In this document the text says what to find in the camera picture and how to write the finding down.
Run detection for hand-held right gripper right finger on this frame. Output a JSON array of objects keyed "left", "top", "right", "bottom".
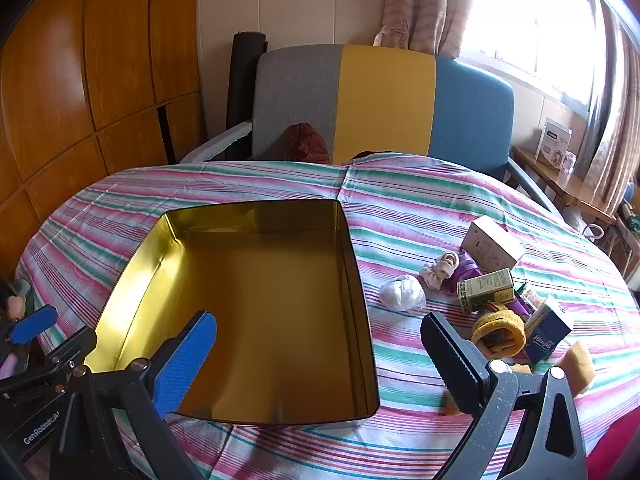
[{"left": 420, "top": 311, "right": 588, "bottom": 480}]

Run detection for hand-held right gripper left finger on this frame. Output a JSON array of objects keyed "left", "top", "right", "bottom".
[{"left": 57, "top": 310, "right": 219, "bottom": 480}]

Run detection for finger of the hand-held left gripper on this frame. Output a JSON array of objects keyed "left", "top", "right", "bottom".
[
  {"left": 0, "top": 304, "right": 58, "bottom": 354},
  {"left": 30, "top": 327, "right": 98, "bottom": 379}
]

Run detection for yellow plush toy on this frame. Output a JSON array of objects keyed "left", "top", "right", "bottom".
[{"left": 471, "top": 308, "right": 527, "bottom": 358}]

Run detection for green medicine box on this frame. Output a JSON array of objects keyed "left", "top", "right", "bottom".
[{"left": 456, "top": 267, "right": 516, "bottom": 314}]

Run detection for white plastic bag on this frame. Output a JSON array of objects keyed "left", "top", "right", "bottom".
[{"left": 379, "top": 275, "right": 427, "bottom": 313}]

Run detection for purple cloth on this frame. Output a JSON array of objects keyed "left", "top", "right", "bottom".
[{"left": 445, "top": 252, "right": 532, "bottom": 317}]

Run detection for white sock bundle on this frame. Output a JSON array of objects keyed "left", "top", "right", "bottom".
[{"left": 419, "top": 252, "right": 461, "bottom": 291}]

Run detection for rectangular metal tin box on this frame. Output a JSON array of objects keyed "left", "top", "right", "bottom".
[{"left": 82, "top": 199, "right": 382, "bottom": 428}]

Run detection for blue tissue packet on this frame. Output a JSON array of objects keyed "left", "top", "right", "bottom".
[{"left": 524, "top": 295, "right": 573, "bottom": 365}]

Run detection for green-edged cracker packet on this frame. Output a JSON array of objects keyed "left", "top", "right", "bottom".
[{"left": 515, "top": 280, "right": 546, "bottom": 312}]

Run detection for white cardboard box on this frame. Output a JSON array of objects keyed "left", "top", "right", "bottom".
[{"left": 460, "top": 215, "right": 527, "bottom": 271}]

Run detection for striped tablecloth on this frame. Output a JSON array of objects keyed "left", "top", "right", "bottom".
[{"left": 14, "top": 152, "right": 640, "bottom": 480}]

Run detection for person's red clothing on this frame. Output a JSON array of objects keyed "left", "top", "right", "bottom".
[{"left": 584, "top": 404, "right": 640, "bottom": 480}]

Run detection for wooden side table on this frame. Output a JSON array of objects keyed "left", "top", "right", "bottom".
[{"left": 512, "top": 145, "right": 618, "bottom": 226}]

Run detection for white printed carton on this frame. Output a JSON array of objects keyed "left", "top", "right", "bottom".
[{"left": 534, "top": 117, "right": 573, "bottom": 167}]

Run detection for wooden wardrobe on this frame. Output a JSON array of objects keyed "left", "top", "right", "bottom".
[{"left": 0, "top": 0, "right": 206, "bottom": 271}]

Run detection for dark red cloth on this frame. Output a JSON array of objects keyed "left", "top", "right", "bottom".
[{"left": 286, "top": 122, "right": 332, "bottom": 164}]

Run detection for black rolled mat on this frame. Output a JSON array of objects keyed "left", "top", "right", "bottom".
[{"left": 226, "top": 31, "right": 267, "bottom": 161}]

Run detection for grey yellow blue armchair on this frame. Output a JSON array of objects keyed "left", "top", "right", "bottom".
[{"left": 180, "top": 44, "right": 556, "bottom": 211}]

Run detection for striped beige curtain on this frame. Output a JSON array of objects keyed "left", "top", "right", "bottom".
[{"left": 582, "top": 5, "right": 640, "bottom": 216}]

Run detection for window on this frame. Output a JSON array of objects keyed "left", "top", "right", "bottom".
[{"left": 460, "top": 0, "right": 616, "bottom": 111}]

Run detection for patterned beige curtain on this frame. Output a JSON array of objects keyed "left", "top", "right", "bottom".
[{"left": 375, "top": 0, "right": 481, "bottom": 58}]

